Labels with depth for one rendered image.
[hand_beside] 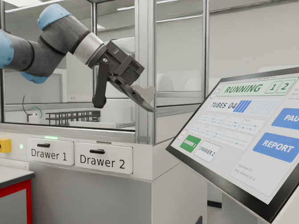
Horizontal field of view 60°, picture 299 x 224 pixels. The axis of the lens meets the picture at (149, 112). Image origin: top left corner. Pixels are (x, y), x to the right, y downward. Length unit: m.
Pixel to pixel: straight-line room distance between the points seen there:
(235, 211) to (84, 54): 0.53
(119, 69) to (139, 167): 0.53
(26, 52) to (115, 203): 0.78
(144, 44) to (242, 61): 3.21
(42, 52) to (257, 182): 0.53
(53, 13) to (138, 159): 0.65
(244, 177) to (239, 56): 3.75
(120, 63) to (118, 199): 0.68
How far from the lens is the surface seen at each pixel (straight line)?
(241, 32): 4.26
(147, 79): 1.04
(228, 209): 0.75
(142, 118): 1.04
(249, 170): 0.50
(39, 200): 1.51
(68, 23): 0.67
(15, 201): 1.44
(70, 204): 1.36
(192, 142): 0.73
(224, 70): 4.23
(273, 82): 0.66
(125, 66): 0.66
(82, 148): 1.21
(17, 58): 0.62
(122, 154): 1.09
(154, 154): 1.06
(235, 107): 0.69
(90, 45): 0.66
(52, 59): 0.69
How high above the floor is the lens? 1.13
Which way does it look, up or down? 3 degrees down
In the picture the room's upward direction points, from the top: straight up
